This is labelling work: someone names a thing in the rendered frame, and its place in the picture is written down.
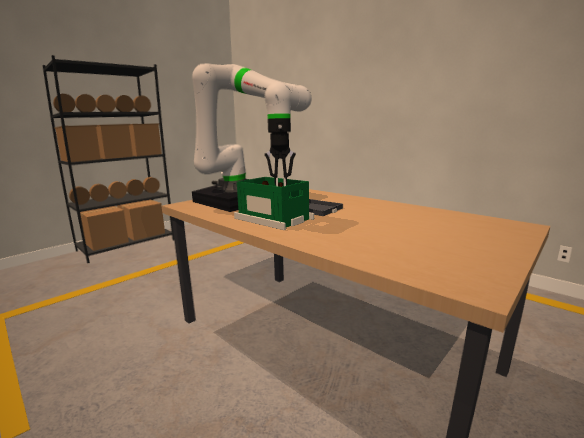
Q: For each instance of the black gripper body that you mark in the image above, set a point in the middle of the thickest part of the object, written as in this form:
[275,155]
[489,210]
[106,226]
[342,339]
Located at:
[279,142]

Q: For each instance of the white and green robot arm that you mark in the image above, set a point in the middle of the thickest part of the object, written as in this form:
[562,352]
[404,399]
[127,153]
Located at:
[207,80]

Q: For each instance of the green bottle crate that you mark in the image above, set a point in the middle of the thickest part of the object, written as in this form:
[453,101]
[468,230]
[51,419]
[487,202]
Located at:
[272,202]

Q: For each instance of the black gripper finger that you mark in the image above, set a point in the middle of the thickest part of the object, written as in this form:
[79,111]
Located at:
[292,154]
[267,155]

